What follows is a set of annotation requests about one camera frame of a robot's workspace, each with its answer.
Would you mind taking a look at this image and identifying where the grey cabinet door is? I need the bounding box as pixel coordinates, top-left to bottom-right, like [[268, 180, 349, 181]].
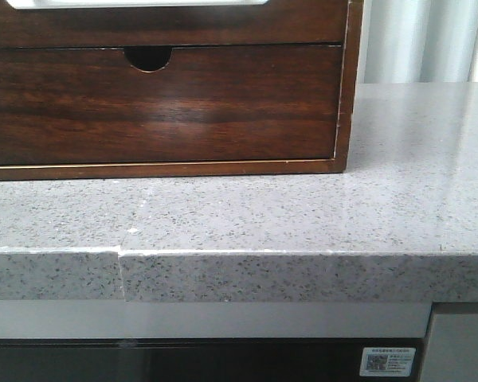
[[419, 303, 478, 381]]

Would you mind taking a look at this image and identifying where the white plastic tray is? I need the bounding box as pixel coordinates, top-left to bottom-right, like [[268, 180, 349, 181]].
[[7, 0, 268, 10]]

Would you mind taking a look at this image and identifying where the white QR code sticker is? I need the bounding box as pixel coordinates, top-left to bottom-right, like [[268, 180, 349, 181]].
[[359, 347, 416, 377]]

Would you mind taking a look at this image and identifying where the dark wooden drawer cabinet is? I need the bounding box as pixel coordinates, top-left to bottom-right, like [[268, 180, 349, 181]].
[[0, 1, 363, 181]]

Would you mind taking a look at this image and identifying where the dark wooden drawer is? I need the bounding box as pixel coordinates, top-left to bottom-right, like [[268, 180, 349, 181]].
[[0, 45, 343, 166], [0, 1, 347, 49]]

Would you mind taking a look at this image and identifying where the black glass appliance front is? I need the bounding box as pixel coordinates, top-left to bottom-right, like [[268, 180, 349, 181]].
[[0, 338, 425, 381]]

